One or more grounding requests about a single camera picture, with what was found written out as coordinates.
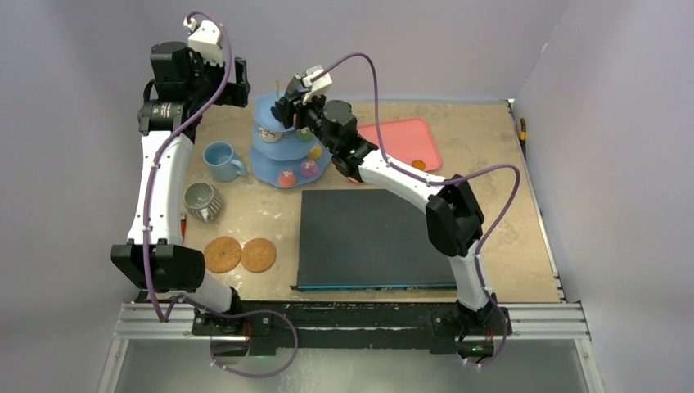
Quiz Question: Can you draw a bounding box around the yellow small cake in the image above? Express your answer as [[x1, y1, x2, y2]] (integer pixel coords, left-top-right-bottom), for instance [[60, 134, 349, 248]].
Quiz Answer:
[[306, 143, 323, 160]]

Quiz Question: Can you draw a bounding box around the blue three-tier cake stand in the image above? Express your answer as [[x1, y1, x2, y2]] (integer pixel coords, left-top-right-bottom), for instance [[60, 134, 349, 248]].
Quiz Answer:
[[249, 89, 331, 188]]

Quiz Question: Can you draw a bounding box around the orange disc sweet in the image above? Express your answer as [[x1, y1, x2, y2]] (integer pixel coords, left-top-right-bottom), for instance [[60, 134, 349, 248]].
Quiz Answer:
[[411, 160, 426, 171]]

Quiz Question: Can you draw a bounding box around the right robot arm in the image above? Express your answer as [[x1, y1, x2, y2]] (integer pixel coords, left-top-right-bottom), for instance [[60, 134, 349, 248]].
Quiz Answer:
[[271, 75, 494, 333]]

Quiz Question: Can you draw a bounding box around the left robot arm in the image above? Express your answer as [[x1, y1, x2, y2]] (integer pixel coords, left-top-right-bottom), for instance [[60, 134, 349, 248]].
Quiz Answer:
[[110, 42, 250, 335]]

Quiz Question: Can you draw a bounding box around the blue ceramic mug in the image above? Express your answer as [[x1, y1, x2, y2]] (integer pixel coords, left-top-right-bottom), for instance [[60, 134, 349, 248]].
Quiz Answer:
[[203, 141, 248, 183]]

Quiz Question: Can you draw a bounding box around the pink serving tray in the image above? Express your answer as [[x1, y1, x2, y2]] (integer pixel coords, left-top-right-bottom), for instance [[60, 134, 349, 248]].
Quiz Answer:
[[380, 118, 442, 172]]

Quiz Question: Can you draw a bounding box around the grey ribbed cup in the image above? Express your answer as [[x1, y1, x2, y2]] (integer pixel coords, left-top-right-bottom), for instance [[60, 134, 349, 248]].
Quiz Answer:
[[183, 183, 224, 224]]

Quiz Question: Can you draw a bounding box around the right round woven coaster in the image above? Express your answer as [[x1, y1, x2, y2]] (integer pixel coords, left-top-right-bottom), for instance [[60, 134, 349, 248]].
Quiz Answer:
[[241, 238, 277, 273]]

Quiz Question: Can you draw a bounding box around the round woven coaster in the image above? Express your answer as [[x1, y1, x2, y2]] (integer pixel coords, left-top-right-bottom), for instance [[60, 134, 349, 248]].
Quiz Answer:
[[241, 238, 277, 273], [203, 236, 242, 273]]

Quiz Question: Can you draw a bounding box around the left round woven coaster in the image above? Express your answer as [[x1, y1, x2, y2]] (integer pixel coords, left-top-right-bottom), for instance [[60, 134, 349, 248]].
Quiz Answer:
[[203, 236, 242, 273]]

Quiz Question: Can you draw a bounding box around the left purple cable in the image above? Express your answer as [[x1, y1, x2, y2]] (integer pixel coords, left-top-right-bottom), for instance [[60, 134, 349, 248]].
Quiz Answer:
[[142, 11, 300, 381]]

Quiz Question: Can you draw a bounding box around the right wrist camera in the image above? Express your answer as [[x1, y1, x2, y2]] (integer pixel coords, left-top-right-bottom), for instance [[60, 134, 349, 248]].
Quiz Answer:
[[299, 65, 332, 105]]

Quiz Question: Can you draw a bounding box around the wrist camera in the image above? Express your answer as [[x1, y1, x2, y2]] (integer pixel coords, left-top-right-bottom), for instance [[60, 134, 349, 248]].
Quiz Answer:
[[183, 18, 224, 67], [299, 65, 332, 105]]

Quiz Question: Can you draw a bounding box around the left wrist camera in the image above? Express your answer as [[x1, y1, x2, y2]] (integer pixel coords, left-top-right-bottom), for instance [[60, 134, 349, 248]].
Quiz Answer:
[[183, 18, 224, 67]]

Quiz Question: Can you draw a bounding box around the yellow handled screwdriver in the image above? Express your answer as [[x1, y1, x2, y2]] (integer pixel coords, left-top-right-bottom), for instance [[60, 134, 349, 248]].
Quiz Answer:
[[519, 117, 527, 142]]

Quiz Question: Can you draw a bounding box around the aluminium frame rail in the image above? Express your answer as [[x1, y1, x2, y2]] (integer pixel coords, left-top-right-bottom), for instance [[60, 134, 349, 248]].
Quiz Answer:
[[98, 301, 604, 392]]

